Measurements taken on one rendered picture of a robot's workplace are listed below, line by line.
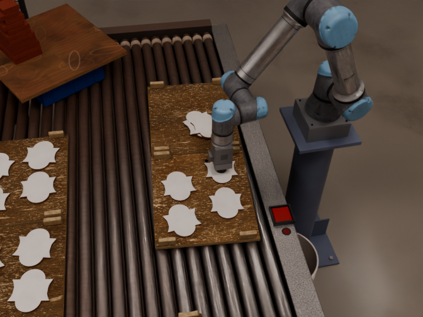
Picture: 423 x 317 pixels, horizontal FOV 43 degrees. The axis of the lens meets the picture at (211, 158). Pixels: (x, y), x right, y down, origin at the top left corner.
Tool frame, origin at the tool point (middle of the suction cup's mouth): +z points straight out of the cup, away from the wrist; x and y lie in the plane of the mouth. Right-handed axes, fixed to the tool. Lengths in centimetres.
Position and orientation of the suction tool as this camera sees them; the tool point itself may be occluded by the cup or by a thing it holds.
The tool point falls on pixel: (220, 169)
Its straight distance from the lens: 198.1
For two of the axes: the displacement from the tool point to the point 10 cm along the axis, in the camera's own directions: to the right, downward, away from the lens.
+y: 2.0, 7.2, -6.6
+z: -0.2, 6.8, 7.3
